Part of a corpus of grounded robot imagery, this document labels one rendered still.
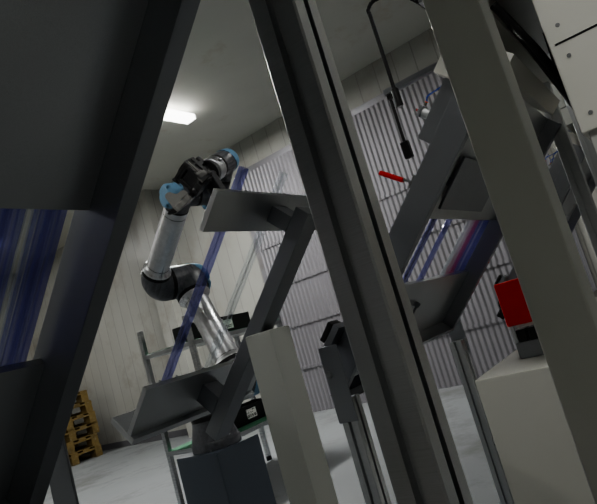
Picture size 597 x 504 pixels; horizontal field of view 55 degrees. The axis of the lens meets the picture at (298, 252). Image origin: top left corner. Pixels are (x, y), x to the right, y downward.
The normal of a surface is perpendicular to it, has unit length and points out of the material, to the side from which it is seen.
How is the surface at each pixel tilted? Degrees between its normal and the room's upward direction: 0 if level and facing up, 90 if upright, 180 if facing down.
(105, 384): 90
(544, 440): 90
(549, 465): 90
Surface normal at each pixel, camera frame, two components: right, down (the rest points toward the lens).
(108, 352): -0.59, 0.05
